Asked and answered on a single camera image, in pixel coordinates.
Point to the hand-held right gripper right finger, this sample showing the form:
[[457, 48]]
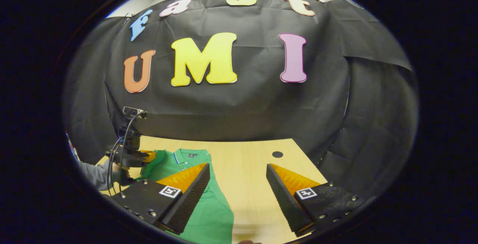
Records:
[[285, 203]]

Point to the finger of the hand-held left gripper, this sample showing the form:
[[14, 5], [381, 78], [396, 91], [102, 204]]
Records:
[[150, 156]]

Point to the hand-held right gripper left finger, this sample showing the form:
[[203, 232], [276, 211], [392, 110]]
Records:
[[190, 203]]

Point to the green T-shirt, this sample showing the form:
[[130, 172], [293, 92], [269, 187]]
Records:
[[211, 218]]

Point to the black table hole cover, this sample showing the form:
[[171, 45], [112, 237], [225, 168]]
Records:
[[277, 154]]

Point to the blue and white strip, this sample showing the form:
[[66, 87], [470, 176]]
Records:
[[71, 147]]

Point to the black backdrop cloth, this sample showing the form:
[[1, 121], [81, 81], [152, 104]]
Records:
[[239, 109]]

